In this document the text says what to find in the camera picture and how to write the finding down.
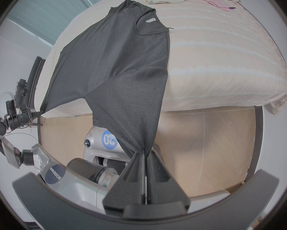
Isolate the black T-shirt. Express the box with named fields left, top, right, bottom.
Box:
left=40, top=0, right=175, bottom=160

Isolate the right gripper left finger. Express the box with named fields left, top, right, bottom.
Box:
left=103, top=150, right=145, bottom=215

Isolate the bed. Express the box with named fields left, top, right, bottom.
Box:
left=34, top=0, right=287, bottom=186

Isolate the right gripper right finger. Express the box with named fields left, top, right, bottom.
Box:
left=147, top=150, right=190, bottom=212

